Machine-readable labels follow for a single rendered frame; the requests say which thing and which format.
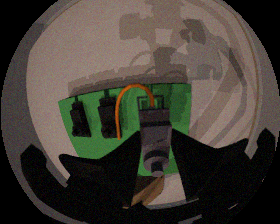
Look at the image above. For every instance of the grey micro servo with orange cable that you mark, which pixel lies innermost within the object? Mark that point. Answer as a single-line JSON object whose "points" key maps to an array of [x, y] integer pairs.
{"points": [[155, 132]]}

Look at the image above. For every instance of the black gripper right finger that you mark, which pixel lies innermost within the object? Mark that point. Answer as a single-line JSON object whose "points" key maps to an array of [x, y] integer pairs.
{"points": [[197, 162]]}

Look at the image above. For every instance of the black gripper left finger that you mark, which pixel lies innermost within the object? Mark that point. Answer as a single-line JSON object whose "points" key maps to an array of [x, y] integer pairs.
{"points": [[117, 170]]}

